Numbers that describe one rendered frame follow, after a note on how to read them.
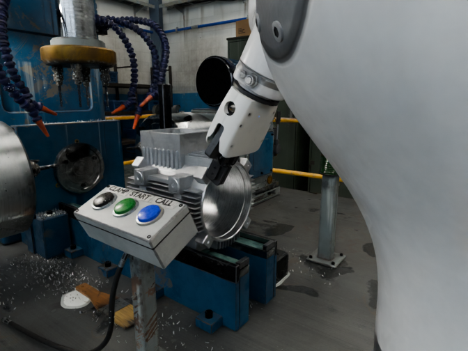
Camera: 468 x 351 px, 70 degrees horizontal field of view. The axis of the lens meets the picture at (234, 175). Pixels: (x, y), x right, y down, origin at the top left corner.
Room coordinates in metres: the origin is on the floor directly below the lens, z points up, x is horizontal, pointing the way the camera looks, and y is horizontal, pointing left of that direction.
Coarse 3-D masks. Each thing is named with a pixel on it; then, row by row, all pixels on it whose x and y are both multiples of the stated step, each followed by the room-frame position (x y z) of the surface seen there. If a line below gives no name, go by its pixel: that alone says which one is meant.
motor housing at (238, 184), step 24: (192, 168) 0.62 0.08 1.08; (240, 168) 0.67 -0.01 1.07; (144, 192) 0.65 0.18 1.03; (168, 192) 0.59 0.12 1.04; (192, 192) 0.56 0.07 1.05; (216, 192) 0.74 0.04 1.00; (240, 192) 0.70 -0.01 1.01; (192, 216) 0.56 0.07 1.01; (216, 216) 0.70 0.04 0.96; (240, 216) 0.68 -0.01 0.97; (216, 240) 0.59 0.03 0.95
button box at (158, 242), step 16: (112, 192) 0.47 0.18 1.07; (128, 192) 0.47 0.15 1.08; (80, 208) 0.46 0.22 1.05; (96, 208) 0.44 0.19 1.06; (112, 208) 0.44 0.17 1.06; (160, 208) 0.40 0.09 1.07; (176, 208) 0.40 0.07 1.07; (96, 224) 0.42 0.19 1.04; (112, 224) 0.40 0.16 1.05; (128, 224) 0.40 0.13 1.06; (144, 224) 0.38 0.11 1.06; (160, 224) 0.38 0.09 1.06; (176, 224) 0.39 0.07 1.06; (192, 224) 0.41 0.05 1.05; (112, 240) 0.42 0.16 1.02; (128, 240) 0.39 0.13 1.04; (144, 240) 0.36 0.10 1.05; (160, 240) 0.37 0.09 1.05; (176, 240) 0.39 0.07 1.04; (144, 256) 0.39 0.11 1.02; (160, 256) 0.37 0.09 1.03
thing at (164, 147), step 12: (144, 132) 0.70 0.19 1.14; (156, 132) 0.67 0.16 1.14; (168, 132) 0.76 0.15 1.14; (180, 132) 0.77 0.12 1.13; (192, 132) 0.66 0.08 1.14; (204, 132) 0.69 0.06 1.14; (144, 144) 0.70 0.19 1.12; (156, 144) 0.67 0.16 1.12; (168, 144) 0.65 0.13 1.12; (180, 144) 0.63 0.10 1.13; (192, 144) 0.66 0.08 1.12; (204, 144) 0.69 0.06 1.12; (144, 156) 0.70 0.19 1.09; (156, 156) 0.67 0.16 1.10; (168, 156) 0.65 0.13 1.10; (180, 156) 0.63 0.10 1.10; (168, 168) 0.65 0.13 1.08; (180, 168) 0.63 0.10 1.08
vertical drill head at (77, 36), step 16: (64, 0) 0.87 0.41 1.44; (80, 0) 0.88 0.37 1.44; (64, 16) 0.87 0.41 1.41; (80, 16) 0.88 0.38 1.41; (64, 32) 0.87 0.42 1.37; (80, 32) 0.88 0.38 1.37; (48, 48) 0.84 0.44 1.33; (64, 48) 0.83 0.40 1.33; (80, 48) 0.84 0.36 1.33; (96, 48) 0.86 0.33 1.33; (48, 64) 0.87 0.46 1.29; (64, 64) 0.87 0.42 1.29; (80, 64) 0.85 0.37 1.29; (96, 64) 0.87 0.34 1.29; (112, 64) 0.92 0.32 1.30; (80, 80) 0.86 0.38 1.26; (80, 96) 0.86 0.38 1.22
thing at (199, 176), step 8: (136, 160) 0.68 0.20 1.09; (144, 160) 0.68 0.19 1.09; (240, 160) 0.67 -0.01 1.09; (248, 160) 0.67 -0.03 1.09; (136, 168) 0.68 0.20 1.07; (200, 168) 0.58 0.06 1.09; (248, 168) 0.67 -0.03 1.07; (200, 176) 0.57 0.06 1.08; (248, 216) 0.67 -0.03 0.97; (248, 224) 0.67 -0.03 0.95; (200, 240) 0.57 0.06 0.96; (208, 240) 0.58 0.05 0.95; (208, 248) 0.57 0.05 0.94
